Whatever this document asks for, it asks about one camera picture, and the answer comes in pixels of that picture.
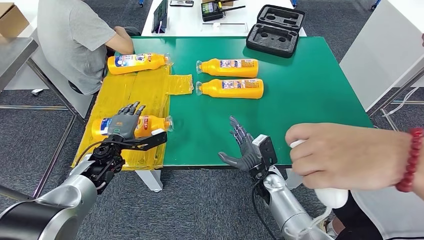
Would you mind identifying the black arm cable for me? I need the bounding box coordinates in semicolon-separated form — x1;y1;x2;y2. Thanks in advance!
74;140;117;167
251;180;277;240

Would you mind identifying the person's hand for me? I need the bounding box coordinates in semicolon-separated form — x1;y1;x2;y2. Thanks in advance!
284;122;411;191

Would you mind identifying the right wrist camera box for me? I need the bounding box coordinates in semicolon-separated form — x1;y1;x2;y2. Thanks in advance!
251;134;278;178

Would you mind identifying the white sneaker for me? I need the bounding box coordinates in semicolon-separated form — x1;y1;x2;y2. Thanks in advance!
319;219;339;239

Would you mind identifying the yellow plastic sheet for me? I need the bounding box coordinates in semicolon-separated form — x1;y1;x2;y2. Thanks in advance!
72;64;195;171

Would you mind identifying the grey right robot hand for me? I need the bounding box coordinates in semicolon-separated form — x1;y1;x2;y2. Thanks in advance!
217;115;263;172

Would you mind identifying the orange detergent bottle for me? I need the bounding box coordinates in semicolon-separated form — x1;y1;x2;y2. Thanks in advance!
106;52;173;76
194;78;265;100
195;58;260;79
91;114;174;140

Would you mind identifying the black tablet on stand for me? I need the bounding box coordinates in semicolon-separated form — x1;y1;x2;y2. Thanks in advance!
151;0;169;34

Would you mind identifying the white controller cord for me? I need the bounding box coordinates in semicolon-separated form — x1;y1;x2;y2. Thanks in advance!
283;206;332;240
384;86;424;117

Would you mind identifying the grey metal table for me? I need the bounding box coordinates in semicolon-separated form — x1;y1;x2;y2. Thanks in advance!
0;37;88;201

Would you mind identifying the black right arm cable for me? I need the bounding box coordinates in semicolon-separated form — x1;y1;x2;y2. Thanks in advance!
251;180;277;240

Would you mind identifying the white table leg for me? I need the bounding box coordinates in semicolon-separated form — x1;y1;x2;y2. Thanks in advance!
285;168;304;190
135;169;164;193

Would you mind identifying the black radio with antenna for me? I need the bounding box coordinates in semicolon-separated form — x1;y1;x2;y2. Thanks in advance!
201;0;247;22

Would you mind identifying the large cardboard box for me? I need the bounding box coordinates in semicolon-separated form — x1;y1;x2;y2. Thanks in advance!
0;2;31;38

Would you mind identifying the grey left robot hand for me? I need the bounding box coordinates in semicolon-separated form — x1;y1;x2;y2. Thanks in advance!
106;101;147;142

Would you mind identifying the black foam case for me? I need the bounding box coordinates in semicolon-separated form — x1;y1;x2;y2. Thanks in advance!
246;4;307;59

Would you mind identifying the black stool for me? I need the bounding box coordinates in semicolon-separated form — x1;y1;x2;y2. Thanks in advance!
67;79;95;96

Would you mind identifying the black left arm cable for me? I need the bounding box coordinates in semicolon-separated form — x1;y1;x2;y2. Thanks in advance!
74;140;117;167

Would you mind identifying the white flat strip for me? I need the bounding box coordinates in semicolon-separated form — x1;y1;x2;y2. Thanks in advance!
200;22;249;33

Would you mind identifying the white table with metal legs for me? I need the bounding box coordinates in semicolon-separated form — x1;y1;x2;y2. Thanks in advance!
339;0;424;132

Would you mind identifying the seated person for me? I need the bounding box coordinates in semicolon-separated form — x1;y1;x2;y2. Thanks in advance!
37;0;142;96

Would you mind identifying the white handheld controller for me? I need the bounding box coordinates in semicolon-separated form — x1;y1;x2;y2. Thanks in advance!
289;139;349;210

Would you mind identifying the red bead bracelet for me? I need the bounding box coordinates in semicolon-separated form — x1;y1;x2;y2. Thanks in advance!
395;128;424;194

